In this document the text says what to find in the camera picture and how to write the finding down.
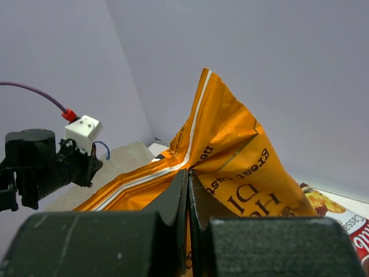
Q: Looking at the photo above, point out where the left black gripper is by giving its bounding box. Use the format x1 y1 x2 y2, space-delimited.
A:
1 129 103 211

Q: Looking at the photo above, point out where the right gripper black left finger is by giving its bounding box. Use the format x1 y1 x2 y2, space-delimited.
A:
1 170 188 276

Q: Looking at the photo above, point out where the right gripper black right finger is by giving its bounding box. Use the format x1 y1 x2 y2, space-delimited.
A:
188 172 366 276

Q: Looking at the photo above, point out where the orange snack packet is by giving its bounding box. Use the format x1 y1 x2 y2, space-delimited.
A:
71 68 318 275

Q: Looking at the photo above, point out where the brown cassava chips bag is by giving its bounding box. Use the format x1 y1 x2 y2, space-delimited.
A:
300 183 369 276

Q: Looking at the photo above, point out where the blue patterned paper bag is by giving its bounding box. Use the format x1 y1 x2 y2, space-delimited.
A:
44 141 154 212

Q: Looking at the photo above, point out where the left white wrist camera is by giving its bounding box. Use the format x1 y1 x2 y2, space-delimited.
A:
65 115 103 156

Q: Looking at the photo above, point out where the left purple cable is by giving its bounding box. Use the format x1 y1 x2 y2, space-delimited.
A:
0 82 78 122

